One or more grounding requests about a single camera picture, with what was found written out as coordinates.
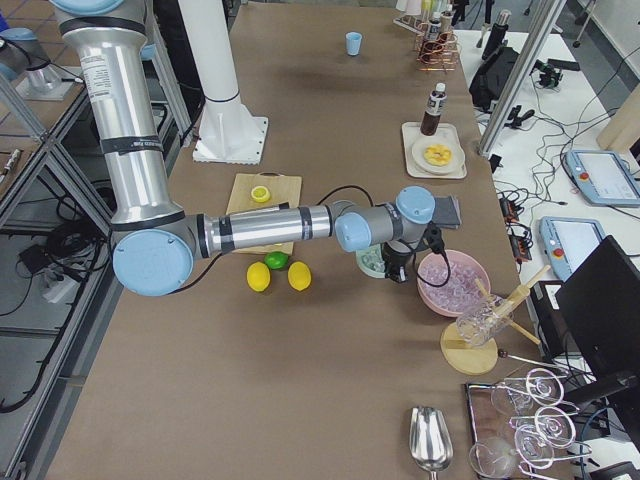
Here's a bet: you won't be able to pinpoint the blue cup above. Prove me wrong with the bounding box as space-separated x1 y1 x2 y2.
345 31 363 56

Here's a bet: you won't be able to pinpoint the wine glass middle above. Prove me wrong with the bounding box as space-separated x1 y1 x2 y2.
509 406 592 470

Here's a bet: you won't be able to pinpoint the pink cup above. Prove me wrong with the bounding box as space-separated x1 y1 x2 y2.
404 0 422 16

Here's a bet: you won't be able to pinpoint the white wire cup rack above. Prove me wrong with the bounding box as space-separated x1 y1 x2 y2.
393 8 423 34

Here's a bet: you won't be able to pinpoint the halved lemon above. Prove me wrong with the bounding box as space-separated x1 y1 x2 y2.
250 185 271 203

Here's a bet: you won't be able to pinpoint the mint green bowl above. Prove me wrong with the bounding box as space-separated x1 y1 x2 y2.
356 245 386 279

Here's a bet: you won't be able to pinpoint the yellow lemon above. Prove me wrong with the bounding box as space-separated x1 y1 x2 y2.
246 262 271 292
287 261 312 291

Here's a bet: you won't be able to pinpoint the dark tea bottle on tray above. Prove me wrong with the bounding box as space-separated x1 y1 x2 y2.
420 82 447 136

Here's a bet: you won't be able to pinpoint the yellow lemon upper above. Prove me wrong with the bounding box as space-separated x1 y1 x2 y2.
246 262 271 292

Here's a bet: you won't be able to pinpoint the aluminium frame post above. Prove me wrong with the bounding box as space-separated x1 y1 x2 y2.
477 0 566 158

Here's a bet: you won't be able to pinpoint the wine glass upper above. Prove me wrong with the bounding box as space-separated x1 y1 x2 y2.
491 367 580 415

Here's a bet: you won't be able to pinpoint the teach pendant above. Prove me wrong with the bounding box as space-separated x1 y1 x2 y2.
563 149 639 207
539 216 605 281

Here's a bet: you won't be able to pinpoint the grey folded cloth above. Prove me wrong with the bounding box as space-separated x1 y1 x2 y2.
432 196 462 229

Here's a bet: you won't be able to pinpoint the black bag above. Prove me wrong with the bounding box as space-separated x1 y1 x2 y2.
469 46 519 112

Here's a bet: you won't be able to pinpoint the wine glass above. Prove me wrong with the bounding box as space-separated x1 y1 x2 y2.
468 437 553 479
509 406 592 470
491 367 580 415

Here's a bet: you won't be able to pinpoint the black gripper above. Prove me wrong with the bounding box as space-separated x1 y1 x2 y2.
382 240 416 283

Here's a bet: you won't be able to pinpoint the clear ice cubes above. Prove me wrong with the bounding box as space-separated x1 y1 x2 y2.
361 249 385 272

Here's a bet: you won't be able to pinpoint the copper wire bottle rack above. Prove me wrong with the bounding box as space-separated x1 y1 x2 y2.
414 31 460 72

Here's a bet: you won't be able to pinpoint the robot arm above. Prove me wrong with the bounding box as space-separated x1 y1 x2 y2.
54 1 441 296

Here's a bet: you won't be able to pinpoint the glass mug on stand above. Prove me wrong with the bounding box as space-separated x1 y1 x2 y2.
455 295 513 347

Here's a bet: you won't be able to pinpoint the pink bowl of ice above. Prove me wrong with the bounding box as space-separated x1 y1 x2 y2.
417 250 490 318

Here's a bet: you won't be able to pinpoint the white round plate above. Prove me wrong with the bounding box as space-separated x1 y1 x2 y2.
410 136 464 176

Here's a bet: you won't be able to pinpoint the tea bottle in rack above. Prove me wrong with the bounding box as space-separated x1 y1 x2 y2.
424 12 441 42

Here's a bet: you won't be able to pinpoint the wine glass lower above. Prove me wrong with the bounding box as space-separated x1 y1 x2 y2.
468 437 553 479

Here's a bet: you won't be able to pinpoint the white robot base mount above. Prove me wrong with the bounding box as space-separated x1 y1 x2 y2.
179 0 268 165

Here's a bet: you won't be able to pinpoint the yellow lemon lower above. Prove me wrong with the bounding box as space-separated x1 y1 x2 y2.
287 261 312 291

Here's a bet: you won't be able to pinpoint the green lime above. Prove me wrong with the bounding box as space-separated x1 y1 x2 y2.
264 251 290 270

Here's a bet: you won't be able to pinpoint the teach pendant near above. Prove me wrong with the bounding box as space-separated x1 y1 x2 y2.
539 216 605 281

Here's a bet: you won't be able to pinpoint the black monitor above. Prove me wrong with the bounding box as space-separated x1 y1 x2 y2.
556 236 639 445

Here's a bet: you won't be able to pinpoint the steel ice scoop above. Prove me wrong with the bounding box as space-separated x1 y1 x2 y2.
409 406 453 479

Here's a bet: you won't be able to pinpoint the teach pendant far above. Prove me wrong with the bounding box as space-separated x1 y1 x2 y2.
563 149 639 207

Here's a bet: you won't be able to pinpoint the cream rectangular tray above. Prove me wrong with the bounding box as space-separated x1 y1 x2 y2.
401 122 467 179

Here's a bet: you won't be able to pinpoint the wooden cutting board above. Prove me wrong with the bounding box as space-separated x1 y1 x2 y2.
225 172 303 256

